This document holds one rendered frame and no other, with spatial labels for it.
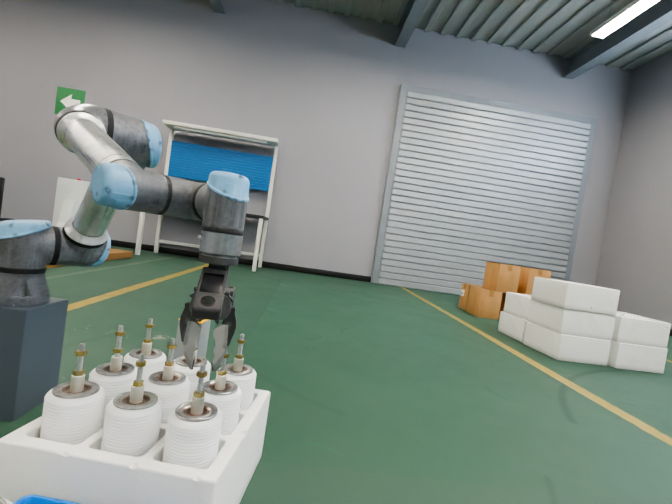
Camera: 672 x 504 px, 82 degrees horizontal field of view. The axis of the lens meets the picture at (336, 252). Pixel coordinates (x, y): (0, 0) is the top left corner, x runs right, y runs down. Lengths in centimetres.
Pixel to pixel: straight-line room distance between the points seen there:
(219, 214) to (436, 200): 564
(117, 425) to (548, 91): 722
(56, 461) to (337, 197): 548
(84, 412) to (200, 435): 22
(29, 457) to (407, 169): 575
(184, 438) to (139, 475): 9
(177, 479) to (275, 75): 605
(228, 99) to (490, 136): 406
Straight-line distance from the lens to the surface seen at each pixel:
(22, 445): 91
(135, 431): 83
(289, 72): 648
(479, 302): 440
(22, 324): 132
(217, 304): 67
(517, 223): 674
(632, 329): 344
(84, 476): 87
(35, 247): 135
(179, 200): 77
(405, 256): 608
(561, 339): 313
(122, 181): 73
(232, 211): 71
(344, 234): 602
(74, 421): 89
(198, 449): 80
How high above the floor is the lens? 61
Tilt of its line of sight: 2 degrees down
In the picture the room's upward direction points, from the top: 8 degrees clockwise
